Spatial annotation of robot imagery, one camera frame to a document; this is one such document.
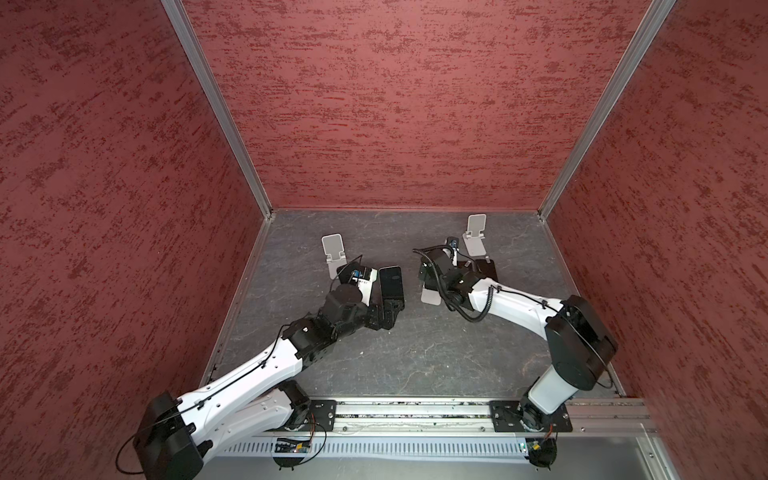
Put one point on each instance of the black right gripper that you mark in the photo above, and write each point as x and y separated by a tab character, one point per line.
425	277

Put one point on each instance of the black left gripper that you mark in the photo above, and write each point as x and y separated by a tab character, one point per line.
388	318

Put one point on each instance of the white stand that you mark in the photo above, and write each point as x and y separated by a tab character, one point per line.
334	250
430	296
474	236

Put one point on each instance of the black phone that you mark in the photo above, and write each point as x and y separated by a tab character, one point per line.
487	268
391	285

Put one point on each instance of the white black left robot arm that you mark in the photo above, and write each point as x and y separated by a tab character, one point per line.
177	436

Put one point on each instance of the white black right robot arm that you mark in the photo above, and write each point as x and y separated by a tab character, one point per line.
580	345

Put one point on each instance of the left small circuit board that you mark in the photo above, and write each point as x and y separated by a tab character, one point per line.
293	446

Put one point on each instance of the small circuit board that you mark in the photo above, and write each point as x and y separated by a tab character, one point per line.
540	447
293	446

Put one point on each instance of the right small circuit board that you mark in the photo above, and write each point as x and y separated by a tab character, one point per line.
540	447

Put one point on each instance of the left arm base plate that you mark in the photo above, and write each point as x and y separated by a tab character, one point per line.
320	415

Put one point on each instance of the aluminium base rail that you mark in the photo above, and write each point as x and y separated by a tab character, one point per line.
466	416

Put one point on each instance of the white slotted cable duct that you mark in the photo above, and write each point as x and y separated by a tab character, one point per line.
469	449

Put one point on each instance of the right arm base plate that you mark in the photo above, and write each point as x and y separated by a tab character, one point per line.
511	417

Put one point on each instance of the aluminium corner post left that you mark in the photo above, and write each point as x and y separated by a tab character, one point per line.
184	31

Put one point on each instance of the aluminium corner post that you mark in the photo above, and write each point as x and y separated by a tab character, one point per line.
643	37
184	31

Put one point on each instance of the aluminium corner post right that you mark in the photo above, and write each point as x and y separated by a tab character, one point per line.
643	37

